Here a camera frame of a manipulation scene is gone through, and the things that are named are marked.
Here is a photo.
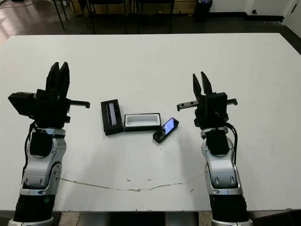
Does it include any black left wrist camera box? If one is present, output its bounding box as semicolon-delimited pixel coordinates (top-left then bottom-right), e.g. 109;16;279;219
8;92;38;119

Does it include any black phone-like camera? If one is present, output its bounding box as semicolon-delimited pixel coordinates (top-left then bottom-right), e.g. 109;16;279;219
152;117;181;144

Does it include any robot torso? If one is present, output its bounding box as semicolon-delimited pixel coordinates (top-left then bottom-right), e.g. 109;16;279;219
79;211;200;226

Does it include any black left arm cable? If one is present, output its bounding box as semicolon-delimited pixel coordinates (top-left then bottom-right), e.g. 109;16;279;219
22;121;40;189

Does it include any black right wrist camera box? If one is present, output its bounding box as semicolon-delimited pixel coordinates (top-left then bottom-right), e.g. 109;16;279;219
206;93;229;116

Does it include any black box lid with print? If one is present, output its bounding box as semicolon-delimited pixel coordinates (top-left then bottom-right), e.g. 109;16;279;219
100;99;125;137

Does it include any white door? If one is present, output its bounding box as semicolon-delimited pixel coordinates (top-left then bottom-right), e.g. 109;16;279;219
282;0;301;25

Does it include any black waste bin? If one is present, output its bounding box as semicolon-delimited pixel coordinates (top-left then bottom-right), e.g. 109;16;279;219
194;0;214;23

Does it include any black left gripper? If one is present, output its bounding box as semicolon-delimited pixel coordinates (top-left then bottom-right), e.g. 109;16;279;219
32;61;91;129

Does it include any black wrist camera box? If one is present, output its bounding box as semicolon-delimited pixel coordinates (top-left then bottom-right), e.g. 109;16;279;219
206;93;229;116
8;92;38;119

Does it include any black box base white insert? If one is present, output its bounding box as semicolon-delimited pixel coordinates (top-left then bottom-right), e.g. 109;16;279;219
124;112;162;132

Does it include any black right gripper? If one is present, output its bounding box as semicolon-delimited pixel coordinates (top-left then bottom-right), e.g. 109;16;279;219
176;71;238;130

